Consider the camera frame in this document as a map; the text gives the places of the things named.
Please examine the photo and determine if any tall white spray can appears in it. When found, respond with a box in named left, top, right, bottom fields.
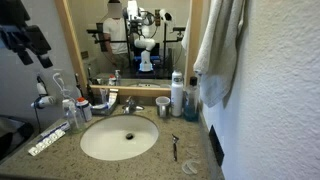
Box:
left=170, top=69, right=185, bottom=118

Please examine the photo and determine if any white toothpaste box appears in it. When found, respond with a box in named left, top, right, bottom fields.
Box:
left=107, top=88, right=120, bottom=107

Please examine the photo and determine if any toiletry tray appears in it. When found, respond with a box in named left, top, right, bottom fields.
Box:
left=90, top=88, right=120, bottom=117

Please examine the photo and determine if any beige hanging towel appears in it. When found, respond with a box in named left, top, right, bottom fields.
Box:
left=192, top=0, right=248, bottom=109

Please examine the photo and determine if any dark handled razor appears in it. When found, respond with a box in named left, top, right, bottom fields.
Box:
left=171, top=133, right=181, bottom=163

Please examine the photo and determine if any dark glass bottle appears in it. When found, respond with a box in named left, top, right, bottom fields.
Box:
left=85, top=66, right=96, bottom=105

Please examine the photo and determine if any dark bag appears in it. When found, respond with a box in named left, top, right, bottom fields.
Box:
left=0, top=114, right=35, bottom=162

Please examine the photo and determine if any clear pump bottle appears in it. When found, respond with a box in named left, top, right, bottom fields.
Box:
left=61, top=98, right=87, bottom=135

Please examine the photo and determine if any white oval sink basin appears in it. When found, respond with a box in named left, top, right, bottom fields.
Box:
left=79, top=114, right=160, bottom=162

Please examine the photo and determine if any white wall plug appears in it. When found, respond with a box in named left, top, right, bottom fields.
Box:
left=35, top=75, right=49, bottom=97

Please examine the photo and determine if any black wall plate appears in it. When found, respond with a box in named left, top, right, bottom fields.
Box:
left=208, top=124, right=225, bottom=167

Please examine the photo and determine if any blue pill blister pack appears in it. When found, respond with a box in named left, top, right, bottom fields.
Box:
left=34, top=126, right=68, bottom=148

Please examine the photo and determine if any orange capped shaving can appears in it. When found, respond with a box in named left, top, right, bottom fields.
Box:
left=75, top=96, right=94, bottom=123

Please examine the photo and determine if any electric toothbrush black head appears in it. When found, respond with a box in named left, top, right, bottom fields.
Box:
left=73, top=72, right=83, bottom=99

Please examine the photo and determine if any grey mug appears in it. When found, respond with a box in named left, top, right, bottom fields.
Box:
left=155, top=95, right=172, bottom=119

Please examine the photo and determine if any clear dental retainer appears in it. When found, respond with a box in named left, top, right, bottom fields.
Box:
left=180, top=158, right=202, bottom=176

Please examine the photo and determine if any white power cable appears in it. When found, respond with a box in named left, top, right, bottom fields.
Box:
left=51, top=72, right=72, bottom=101

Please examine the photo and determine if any chrome faucet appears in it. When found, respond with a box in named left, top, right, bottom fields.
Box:
left=121, top=95, right=146, bottom=115

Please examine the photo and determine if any white blue charger plug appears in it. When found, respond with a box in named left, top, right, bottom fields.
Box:
left=30, top=95, right=56, bottom=110

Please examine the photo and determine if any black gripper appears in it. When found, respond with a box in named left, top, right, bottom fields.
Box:
left=0, top=0, right=55, bottom=70

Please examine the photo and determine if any wood framed mirror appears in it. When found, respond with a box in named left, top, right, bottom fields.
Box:
left=54, top=0, right=205, bottom=99

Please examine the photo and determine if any blue mouthwash bottle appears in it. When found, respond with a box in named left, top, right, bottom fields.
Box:
left=182, top=76, right=201, bottom=123

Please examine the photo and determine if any silver pill blister pack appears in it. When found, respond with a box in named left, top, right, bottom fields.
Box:
left=39, top=120, right=71, bottom=138
left=27, top=131, right=66, bottom=157

